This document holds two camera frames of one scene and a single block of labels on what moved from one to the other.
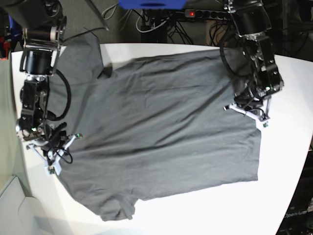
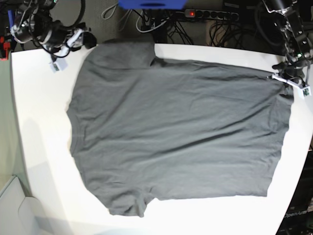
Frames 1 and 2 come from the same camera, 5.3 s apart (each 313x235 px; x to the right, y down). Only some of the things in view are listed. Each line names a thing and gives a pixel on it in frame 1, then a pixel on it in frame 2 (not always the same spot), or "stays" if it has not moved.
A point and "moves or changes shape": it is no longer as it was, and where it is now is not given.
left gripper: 52,151 → 76,41
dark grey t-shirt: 155,128 moves or changes shape
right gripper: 256,105 → 294,72
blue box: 152,4 stays
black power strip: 207,14 stays
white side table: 20,215 stays
